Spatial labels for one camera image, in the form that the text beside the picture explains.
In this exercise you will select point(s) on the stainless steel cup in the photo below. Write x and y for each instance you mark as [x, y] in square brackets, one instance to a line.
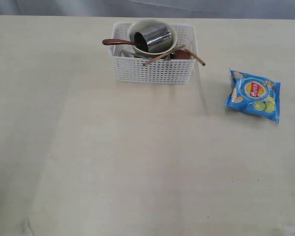
[154, 39]

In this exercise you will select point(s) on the white ceramic bowl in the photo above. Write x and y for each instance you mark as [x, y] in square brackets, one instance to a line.
[139, 25]

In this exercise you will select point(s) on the brown wooden spoon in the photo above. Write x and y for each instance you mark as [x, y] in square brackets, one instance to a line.
[110, 42]

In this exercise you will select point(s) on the blue potato chips bag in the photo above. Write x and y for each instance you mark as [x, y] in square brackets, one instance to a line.
[254, 95]

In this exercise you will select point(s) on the white perforated plastic basket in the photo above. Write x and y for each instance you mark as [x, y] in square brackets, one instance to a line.
[175, 71]

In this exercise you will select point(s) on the brown wooden chopstick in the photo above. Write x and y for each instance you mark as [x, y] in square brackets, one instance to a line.
[195, 57]
[176, 48]

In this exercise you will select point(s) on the silver metal fork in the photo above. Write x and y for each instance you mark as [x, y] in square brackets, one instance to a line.
[128, 53]

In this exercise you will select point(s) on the brown round plate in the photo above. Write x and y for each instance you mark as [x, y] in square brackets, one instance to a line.
[180, 54]

